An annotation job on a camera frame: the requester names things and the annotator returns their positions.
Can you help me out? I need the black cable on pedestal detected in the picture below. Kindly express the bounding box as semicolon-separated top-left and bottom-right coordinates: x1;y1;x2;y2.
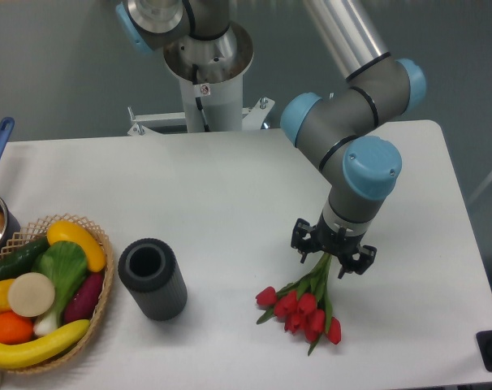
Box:
191;63;211;132

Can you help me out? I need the yellow squash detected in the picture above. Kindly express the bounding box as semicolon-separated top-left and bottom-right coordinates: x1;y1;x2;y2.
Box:
46;220;106;272

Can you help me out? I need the green bok choy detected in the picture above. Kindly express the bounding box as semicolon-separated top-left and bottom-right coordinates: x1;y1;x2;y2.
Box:
32;240;88;337

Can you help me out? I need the beige round disc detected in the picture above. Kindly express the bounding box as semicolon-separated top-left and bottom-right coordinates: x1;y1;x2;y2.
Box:
7;272;55;318

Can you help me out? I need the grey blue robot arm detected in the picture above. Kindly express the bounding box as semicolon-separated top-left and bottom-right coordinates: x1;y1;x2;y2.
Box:
115;1;426;275

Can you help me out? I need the red tulip bouquet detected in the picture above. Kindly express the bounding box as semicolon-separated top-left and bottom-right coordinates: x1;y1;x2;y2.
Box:
255;253;342;353

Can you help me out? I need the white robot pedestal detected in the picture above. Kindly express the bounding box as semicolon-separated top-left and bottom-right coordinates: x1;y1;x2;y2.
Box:
127;22;275;136

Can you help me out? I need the green cucumber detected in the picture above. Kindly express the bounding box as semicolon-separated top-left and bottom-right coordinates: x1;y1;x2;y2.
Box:
0;237;50;281

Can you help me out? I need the yellow banana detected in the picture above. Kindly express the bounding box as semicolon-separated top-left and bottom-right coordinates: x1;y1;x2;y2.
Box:
0;319;90;370

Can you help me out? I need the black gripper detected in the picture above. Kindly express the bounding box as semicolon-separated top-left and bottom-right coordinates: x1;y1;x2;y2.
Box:
291;218;377;279

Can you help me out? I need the orange fruit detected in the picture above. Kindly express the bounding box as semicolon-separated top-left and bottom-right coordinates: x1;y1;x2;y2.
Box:
0;311;33;345

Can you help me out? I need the dark grey ribbed vase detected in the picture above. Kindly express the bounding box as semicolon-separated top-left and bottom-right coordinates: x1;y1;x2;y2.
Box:
118;238;188;321

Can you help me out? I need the woven wicker basket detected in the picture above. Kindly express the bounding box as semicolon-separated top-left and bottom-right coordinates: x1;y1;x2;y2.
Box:
0;214;114;375

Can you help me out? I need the purple sweet potato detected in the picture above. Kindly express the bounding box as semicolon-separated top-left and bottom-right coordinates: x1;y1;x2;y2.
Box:
63;273;104;324

